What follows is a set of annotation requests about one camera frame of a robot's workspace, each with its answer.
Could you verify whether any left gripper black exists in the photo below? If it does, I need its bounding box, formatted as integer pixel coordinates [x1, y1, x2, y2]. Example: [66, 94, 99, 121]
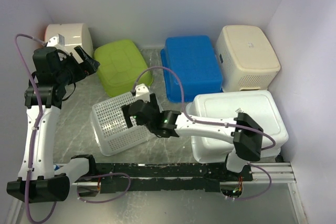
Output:
[57, 45, 100, 85]

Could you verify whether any clear plastic tray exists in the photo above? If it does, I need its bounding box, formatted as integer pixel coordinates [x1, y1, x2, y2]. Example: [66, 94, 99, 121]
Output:
[90, 92, 155, 156]

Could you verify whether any green plastic basin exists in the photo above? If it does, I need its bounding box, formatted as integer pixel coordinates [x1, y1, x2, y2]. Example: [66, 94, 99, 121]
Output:
[94, 39, 148, 97]

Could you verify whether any blue plastic tray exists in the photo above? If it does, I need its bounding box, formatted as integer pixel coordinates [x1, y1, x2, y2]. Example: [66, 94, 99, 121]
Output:
[160, 35, 223, 102]

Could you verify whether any beige perforated plastic basket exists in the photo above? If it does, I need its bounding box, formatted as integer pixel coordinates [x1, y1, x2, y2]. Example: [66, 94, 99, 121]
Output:
[215, 25, 281, 92]

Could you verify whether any white plastic tub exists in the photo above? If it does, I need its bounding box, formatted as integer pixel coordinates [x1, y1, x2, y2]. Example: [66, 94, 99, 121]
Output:
[186, 90, 289, 164]

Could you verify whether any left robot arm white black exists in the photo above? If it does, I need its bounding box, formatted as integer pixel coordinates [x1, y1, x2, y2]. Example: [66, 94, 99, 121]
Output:
[6, 46, 100, 203]

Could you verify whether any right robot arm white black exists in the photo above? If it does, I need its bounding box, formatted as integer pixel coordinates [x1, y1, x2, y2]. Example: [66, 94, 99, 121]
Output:
[121, 94, 264, 181]

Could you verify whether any white cylindrical container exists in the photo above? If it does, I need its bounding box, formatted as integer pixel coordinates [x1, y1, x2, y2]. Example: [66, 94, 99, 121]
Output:
[45, 23, 93, 63]

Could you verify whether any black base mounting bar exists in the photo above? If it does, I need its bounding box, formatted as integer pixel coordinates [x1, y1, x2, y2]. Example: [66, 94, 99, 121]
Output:
[96, 163, 253, 194]

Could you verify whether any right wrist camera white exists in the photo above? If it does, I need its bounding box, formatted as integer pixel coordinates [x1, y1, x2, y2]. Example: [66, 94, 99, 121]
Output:
[131, 84, 150, 103]

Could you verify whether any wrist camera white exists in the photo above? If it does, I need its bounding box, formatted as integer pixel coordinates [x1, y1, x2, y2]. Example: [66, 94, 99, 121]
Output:
[46, 34, 66, 52]
[131, 84, 150, 103]

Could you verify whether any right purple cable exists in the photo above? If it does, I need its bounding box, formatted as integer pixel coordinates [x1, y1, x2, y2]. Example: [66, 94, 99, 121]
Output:
[132, 66, 276, 201]

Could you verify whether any purple cable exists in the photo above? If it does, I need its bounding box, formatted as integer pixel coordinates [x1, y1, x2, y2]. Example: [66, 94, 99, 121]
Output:
[14, 34, 131, 222]
[132, 66, 276, 201]

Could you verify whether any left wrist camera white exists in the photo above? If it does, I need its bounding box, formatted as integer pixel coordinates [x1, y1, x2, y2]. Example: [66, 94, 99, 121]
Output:
[46, 34, 66, 52]

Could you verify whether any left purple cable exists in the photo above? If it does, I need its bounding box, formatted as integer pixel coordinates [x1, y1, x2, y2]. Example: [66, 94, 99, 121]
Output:
[14, 34, 131, 222]

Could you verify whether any aluminium rail frame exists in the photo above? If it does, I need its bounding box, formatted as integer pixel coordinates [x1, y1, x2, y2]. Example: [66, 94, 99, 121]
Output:
[5, 163, 308, 224]

